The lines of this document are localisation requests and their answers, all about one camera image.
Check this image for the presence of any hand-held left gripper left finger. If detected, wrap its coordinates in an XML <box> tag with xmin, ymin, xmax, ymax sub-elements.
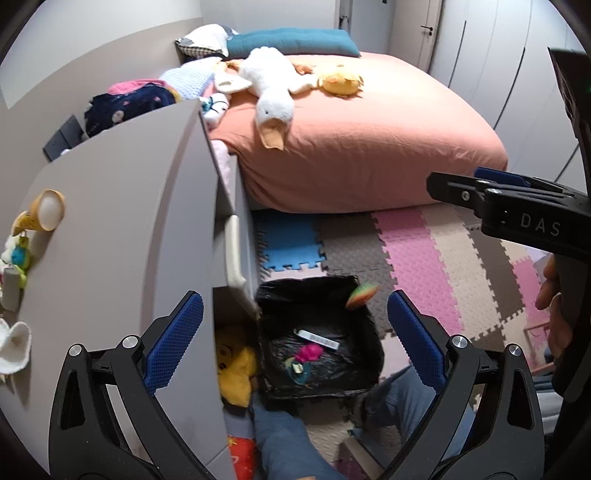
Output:
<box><xmin>48</xmin><ymin>291</ymin><xmax>218</xmax><ymax>480</ymax></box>

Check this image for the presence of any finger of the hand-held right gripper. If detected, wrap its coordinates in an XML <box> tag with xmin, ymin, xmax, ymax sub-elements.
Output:
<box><xmin>427</xmin><ymin>172</ymin><xmax>497</xmax><ymax>217</ymax></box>
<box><xmin>475</xmin><ymin>167</ymin><xmax>568</xmax><ymax>192</ymax></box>

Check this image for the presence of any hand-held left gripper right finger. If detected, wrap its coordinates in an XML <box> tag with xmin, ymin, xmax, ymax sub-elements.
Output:
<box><xmin>383</xmin><ymin>290</ymin><xmax>552</xmax><ymax>480</ymax></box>

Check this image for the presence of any orange green wrapper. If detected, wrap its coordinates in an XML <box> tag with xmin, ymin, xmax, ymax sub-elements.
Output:
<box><xmin>346</xmin><ymin>284</ymin><xmax>380</xmax><ymax>309</ymax></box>

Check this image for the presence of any bin with black bag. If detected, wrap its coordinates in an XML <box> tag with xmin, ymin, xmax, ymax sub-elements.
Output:
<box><xmin>255</xmin><ymin>275</ymin><xmax>385</xmax><ymax>400</ymax></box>

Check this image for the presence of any white strip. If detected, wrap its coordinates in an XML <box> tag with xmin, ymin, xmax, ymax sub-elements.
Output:
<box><xmin>295</xmin><ymin>329</ymin><xmax>341</xmax><ymax>350</ymax></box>

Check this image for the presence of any pink wrapper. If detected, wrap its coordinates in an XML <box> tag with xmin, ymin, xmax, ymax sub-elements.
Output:
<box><xmin>294</xmin><ymin>344</ymin><xmax>324</xmax><ymax>364</ymax></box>

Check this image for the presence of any teal round item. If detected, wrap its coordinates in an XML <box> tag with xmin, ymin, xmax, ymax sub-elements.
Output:
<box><xmin>284</xmin><ymin>359</ymin><xmax>309</xmax><ymax>384</ymax></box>

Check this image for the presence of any white fuzzy cloth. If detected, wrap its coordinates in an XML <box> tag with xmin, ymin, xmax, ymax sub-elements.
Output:
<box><xmin>0</xmin><ymin>318</ymin><xmax>32</xmax><ymax>374</ymax></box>

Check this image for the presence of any green blue small toy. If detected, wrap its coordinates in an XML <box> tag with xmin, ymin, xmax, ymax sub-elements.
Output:
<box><xmin>9</xmin><ymin>244</ymin><xmax>33</xmax><ymax>271</ymax></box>

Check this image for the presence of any yellow paper cup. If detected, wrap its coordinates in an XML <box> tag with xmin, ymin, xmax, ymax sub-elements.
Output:
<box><xmin>10</xmin><ymin>188</ymin><xmax>65</xmax><ymax>237</ymax></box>

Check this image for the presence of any person's right hand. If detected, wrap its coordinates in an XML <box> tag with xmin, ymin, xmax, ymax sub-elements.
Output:
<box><xmin>536</xmin><ymin>256</ymin><xmax>575</xmax><ymax>361</ymax></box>

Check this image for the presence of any person's leg in jeans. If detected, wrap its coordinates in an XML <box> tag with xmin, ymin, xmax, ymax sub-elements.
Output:
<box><xmin>252</xmin><ymin>399</ymin><xmax>349</xmax><ymax>480</ymax></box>
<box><xmin>358</xmin><ymin>364</ymin><xmax>476</xmax><ymax>467</ymax></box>

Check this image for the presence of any yellow bear plush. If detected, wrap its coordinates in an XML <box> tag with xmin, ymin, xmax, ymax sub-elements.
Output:
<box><xmin>216</xmin><ymin>325</ymin><xmax>259</xmax><ymax>408</ymax></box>

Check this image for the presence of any foam puzzle floor mat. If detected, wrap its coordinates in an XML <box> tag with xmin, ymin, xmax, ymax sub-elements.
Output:
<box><xmin>253</xmin><ymin>203</ymin><xmax>555</xmax><ymax>480</ymax></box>

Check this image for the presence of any bed with orange sheet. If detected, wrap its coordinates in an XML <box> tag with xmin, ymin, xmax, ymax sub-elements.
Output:
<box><xmin>208</xmin><ymin>51</ymin><xmax>509</xmax><ymax>213</ymax></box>

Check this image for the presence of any grey nightstand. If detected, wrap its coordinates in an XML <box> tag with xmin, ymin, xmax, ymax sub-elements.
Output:
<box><xmin>0</xmin><ymin>99</ymin><xmax>262</xmax><ymax>480</ymax></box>

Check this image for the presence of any red printed package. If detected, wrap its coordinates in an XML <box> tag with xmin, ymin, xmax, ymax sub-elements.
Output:
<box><xmin>226</xmin><ymin>434</ymin><xmax>257</xmax><ymax>480</ymax></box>

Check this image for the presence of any yellow chick plush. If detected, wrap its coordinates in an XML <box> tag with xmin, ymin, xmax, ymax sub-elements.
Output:
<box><xmin>318</xmin><ymin>65</ymin><xmax>365</xmax><ymax>99</ymax></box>

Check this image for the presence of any pale pink fluffy blanket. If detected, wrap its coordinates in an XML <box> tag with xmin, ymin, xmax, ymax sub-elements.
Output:
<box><xmin>210</xmin><ymin>138</ymin><xmax>232</xmax><ymax>199</ymax></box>

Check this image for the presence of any white goose plush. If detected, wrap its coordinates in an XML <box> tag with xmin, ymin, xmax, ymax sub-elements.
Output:
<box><xmin>213</xmin><ymin>46</ymin><xmax>319</xmax><ymax>151</ymax></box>

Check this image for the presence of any teal pillow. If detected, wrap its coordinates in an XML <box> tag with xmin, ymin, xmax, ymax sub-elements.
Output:
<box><xmin>225</xmin><ymin>28</ymin><xmax>362</xmax><ymax>60</ymax></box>

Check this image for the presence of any small white teal plush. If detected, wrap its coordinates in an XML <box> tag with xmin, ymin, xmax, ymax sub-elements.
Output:
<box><xmin>199</xmin><ymin>92</ymin><xmax>230</xmax><ymax>127</ymax></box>

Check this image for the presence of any navy patterned clothing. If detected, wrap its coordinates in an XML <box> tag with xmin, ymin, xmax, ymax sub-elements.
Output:
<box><xmin>84</xmin><ymin>85</ymin><xmax>177</xmax><ymax>138</ymax></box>

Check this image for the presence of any pink cloth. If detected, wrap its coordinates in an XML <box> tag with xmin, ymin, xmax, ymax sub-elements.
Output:
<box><xmin>108</xmin><ymin>79</ymin><xmax>167</xmax><ymax>93</ymax></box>

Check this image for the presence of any light blue knitted blanket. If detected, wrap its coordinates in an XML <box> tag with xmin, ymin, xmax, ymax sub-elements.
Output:
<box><xmin>159</xmin><ymin>58</ymin><xmax>222</xmax><ymax>101</ymax></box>

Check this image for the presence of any patterned checkered pillow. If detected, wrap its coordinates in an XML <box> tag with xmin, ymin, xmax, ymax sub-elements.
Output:
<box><xmin>174</xmin><ymin>23</ymin><xmax>241</xmax><ymax>60</ymax></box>

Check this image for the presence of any white door with handle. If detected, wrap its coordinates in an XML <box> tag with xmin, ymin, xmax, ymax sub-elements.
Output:
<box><xmin>388</xmin><ymin>0</ymin><xmax>444</xmax><ymax>70</ymax></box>

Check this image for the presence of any grey bed frame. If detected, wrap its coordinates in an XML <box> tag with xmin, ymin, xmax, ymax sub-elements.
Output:
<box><xmin>228</xmin><ymin>154</ymin><xmax>264</xmax><ymax>282</ymax></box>

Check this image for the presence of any dark wall switch panel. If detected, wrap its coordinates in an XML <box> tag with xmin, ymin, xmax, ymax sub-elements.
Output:
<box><xmin>42</xmin><ymin>115</ymin><xmax>86</xmax><ymax>162</ymax></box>

